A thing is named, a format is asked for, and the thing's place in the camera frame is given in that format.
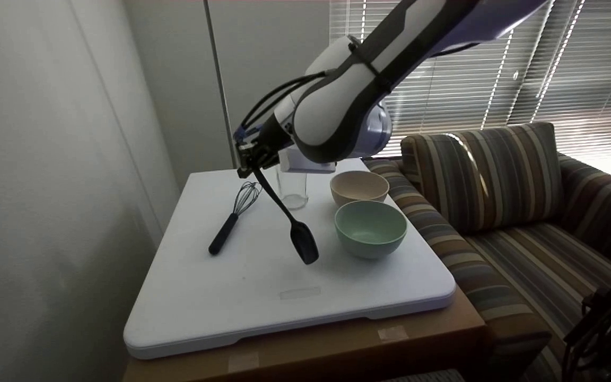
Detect beige bowl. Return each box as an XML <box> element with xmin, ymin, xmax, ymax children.
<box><xmin>328</xmin><ymin>167</ymin><xmax>392</xmax><ymax>208</ymax></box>

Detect white table board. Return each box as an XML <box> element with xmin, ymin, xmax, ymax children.
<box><xmin>120</xmin><ymin>284</ymin><xmax>488</xmax><ymax>382</ymax></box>

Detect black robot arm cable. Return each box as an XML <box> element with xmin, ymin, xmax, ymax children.
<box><xmin>236</xmin><ymin>70</ymin><xmax>331</xmax><ymax>137</ymax></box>

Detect green bowl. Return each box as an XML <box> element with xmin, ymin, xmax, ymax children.
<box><xmin>331</xmin><ymin>198</ymin><xmax>411</xmax><ymax>261</ymax></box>

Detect black ladle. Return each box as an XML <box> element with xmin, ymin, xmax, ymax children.
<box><xmin>250</xmin><ymin>164</ymin><xmax>320</xmax><ymax>266</ymax></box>

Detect white window blinds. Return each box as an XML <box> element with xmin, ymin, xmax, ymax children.
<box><xmin>326</xmin><ymin>0</ymin><xmax>611</xmax><ymax>175</ymax></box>

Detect thin metal stand pole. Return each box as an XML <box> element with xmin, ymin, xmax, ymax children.
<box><xmin>202</xmin><ymin>0</ymin><xmax>240</xmax><ymax>170</ymax></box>

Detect striped sofa back cushion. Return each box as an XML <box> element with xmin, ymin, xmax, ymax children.
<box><xmin>398</xmin><ymin>120</ymin><xmax>564</xmax><ymax>238</ymax></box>

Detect striped sofa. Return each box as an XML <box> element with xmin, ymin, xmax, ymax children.
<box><xmin>360</xmin><ymin>120</ymin><xmax>611</xmax><ymax>382</ymax></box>

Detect black metal frame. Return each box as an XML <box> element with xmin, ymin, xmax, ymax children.
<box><xmin>562</xmin><ymin>253</ymin><xmax>611</xmax><ymax>382</ymax></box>

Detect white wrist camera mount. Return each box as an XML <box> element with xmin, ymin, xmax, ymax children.
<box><xmin>276</xmin><ymin>143</ymin><xmax>340</xmax><ymax>175</ymax></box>

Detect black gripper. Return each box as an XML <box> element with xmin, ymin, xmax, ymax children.
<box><xmin>233</xmin><ymin>114</ymin><xmax>297</xmax><ymax>180</ymax></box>

